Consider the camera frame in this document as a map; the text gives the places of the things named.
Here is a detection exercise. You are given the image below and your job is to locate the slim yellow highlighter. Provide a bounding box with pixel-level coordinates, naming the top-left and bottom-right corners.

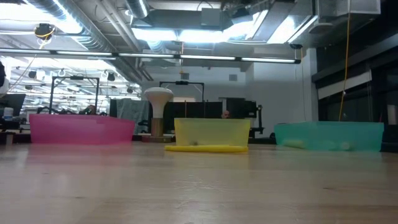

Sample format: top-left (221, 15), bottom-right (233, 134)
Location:
top-left (177, 146), bottom-right (249, 154)
top-left (164, 144), bottom-right (237, 151)

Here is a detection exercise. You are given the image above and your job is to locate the black partition panel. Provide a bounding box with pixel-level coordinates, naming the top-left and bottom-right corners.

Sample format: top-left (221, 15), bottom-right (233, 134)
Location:
top-left (163, 101), bottom-right (223, 134)

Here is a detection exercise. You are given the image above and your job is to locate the yellow translucent plastic bin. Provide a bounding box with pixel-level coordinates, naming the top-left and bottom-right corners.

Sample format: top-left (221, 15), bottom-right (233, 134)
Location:
top-left (174, 117), bottom-right (252, 147)

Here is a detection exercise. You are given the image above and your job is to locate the white mushroom table lamp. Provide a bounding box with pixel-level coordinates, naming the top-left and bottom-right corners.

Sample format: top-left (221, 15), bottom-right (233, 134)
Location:
top-left (144, 86), bottom-right (174, 143)

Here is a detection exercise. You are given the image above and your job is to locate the black equipment stand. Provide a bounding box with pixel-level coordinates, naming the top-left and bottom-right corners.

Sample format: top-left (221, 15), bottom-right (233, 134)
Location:
top-left (229, 97), bottom-right (265, 139)

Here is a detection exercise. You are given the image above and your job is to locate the gray fabric cover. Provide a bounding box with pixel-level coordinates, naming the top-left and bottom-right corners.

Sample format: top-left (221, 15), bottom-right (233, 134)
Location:
top-left (115, 98), bottom-right (150, 134)

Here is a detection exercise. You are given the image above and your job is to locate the long ceiling light strip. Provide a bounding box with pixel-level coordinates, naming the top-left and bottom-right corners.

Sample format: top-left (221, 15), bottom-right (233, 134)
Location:
top-left (0, 49), bottom-right (302, 64)

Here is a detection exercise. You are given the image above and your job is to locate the red translucent plastic bin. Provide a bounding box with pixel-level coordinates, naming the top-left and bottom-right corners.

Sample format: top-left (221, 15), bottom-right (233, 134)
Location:
top-left (29, 113), bottom-right (136, 145)

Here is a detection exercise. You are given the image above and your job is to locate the teal translucent plastic bin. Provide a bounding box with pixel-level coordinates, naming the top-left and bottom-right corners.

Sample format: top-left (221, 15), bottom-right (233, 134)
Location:
top-left (274, 121), bottom-right (385, 152)

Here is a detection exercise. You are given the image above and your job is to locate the black monitor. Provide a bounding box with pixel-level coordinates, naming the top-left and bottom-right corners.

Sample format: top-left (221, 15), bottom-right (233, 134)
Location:
top-left (0, 93), bottom-right (27, 118)

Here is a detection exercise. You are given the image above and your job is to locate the black metal rig frame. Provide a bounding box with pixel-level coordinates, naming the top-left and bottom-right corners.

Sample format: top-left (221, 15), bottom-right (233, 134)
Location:
top-left (49, 75), bottom-right (101, 114)
top-left (159, 80), bottom-right (205, 102)

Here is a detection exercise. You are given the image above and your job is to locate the black aluminium table frame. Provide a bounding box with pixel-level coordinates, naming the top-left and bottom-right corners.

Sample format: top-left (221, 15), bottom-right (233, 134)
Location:
top-left (0, 130), bottom-right (398, 153)

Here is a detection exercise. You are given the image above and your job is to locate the silver ventilation duct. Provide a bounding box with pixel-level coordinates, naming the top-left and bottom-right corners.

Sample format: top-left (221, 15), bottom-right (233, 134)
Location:
top-left (126, 0), bottom-right (150, 19)

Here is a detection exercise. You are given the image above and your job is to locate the yellow cable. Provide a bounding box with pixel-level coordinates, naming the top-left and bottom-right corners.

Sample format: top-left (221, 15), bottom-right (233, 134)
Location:
top-left (338, 0), bottom-right (352, 122)

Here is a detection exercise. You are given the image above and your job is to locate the black ceiling dome camera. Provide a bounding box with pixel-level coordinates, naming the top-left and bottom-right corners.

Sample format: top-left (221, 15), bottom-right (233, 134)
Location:
top-left (33, 23), bottom-right (57, 40)

